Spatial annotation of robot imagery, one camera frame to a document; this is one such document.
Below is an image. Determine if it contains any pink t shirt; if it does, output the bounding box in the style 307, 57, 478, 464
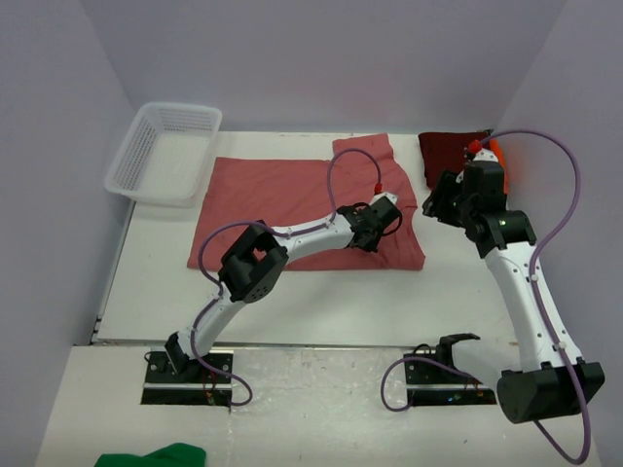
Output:
187, 133, 425, 271

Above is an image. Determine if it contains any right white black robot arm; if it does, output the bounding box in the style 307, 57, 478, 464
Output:
422, 162, 605, 423

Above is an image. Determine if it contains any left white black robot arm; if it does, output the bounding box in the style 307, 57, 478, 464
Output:
165, 192, 403, 382

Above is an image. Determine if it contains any folded orange shirt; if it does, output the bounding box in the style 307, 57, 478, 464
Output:
489, 138, 508, 195

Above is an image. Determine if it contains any folded dark red shirt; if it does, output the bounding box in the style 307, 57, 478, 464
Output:
418, 131, 489, 190

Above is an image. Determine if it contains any white plastic basket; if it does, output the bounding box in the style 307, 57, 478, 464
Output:
104, 102, 223, 207

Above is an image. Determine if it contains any green cloth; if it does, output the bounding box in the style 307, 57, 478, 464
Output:
94, 443, 207, 467

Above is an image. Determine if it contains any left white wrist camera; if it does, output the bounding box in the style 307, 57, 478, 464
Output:
370, 192, 398, 205

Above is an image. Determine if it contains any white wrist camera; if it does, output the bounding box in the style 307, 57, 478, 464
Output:
472, 148, 500, 164
370, 192, 398, 205

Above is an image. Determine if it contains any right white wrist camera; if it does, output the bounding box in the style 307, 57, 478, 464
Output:
472, 148, 500, 164

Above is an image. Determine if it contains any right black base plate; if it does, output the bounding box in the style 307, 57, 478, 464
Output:
404, 361, 496, 408

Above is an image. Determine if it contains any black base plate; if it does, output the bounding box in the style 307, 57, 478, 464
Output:
140, 350, 233, 407
404, 361, 496, 408

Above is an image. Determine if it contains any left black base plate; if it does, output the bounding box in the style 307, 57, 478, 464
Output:
140, 350, 233, 407

